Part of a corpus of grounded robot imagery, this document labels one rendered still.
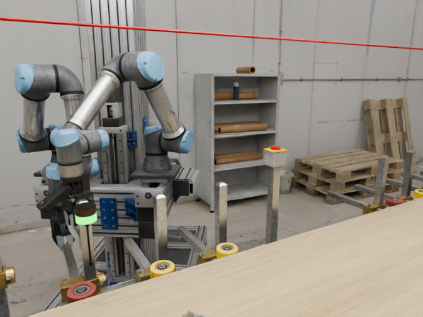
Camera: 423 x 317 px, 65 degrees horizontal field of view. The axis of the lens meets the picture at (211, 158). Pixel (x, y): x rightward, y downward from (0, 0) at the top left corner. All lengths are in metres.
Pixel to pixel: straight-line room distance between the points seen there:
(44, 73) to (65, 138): 0.44
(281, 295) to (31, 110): 1.24
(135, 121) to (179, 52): 2.13
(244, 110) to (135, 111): 2.58
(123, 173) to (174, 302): 1.01
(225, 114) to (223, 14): 1.15
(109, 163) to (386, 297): 1.41
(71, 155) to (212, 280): 0.59
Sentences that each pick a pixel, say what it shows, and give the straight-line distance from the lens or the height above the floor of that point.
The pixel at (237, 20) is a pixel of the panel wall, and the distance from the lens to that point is 4.28.
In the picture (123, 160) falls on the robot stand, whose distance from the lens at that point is 1.86.
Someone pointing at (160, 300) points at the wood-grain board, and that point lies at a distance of 1.02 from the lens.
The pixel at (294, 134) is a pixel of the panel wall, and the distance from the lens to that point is 4.85.
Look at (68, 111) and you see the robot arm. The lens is 1.54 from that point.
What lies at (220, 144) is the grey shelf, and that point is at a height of 0.69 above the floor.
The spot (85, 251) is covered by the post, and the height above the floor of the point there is 0.97.
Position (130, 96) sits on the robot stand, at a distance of 1.89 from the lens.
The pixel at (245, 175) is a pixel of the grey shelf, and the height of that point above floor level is 0.24.
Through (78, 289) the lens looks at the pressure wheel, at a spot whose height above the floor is 0.91.
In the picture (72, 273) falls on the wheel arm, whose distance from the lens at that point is 1.29.
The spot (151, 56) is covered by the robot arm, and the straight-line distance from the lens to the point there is 1.38.
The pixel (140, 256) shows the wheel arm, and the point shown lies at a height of 0.82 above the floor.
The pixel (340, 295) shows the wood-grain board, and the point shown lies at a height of 0.90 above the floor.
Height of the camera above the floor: 1.51
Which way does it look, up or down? 14 degrees down
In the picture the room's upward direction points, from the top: straight up
